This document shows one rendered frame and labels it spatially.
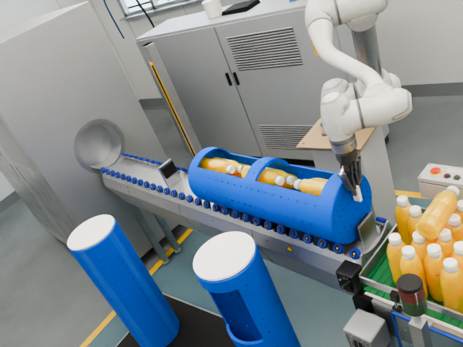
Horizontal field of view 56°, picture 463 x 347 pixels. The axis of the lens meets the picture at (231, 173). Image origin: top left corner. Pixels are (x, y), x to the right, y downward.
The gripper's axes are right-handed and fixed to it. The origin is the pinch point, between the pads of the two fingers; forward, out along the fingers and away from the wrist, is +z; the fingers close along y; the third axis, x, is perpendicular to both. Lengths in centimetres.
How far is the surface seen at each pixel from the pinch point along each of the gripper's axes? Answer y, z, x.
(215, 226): -16, 30, 83
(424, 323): -38, 6, -42
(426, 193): 22.0, 13.2, -14.9
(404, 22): 271, 37, 119
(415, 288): -39, -10, -42
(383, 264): -7.8, 26.1, -10.2
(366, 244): -5.7, 20.6, -2.8
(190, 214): -15, 29, 105
